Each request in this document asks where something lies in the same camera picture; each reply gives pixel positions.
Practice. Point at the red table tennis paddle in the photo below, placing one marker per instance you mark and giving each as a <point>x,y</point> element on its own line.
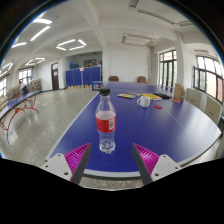
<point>176,100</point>

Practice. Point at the brown cardboard file holder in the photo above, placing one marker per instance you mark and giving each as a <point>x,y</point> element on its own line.
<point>179,92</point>

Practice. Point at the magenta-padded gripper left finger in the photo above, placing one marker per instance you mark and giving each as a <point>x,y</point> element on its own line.
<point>58,165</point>

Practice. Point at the dark door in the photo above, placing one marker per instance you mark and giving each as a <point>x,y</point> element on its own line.
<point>55,76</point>

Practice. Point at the filled shelf unit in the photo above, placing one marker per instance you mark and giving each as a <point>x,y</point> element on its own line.
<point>35,85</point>

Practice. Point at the wide dark-framed window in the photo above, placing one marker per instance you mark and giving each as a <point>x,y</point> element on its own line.
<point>210,78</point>

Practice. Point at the brown armchair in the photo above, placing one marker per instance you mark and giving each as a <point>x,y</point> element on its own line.
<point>142,79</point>
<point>113,78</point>

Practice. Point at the tall dark-framed window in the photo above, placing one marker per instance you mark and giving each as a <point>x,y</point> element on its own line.
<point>168,68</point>

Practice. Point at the ceiling strip lights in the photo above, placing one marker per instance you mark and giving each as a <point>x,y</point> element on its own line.
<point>40,32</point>

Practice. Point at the red-legged blue tennis table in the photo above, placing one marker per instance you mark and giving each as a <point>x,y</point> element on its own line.
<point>16,101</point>

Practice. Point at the blue-framed net barrier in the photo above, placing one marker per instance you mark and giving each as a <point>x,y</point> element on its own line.
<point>97,86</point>

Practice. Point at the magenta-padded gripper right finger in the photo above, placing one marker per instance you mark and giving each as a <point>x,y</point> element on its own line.
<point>163,165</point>

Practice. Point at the grey book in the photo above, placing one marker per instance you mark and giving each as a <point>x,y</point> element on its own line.
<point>134,93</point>

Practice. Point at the yellow and blue book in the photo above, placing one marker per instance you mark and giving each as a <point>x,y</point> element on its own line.
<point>126,96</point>

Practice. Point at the clear red-labelled drink bottle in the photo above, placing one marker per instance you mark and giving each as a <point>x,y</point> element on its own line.
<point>106,124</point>

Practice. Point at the white cabinet row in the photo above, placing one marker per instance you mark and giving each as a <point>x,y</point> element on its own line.
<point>203,103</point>

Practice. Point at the person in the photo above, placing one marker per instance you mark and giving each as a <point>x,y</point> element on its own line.
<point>24,88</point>

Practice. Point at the dark wall picture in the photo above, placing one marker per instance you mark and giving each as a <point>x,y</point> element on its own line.
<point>90,63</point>

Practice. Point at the white mug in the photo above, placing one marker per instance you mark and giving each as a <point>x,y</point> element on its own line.
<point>144,101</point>

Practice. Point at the folded blue tennis tables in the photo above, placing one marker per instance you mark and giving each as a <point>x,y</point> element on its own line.
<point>83,76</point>

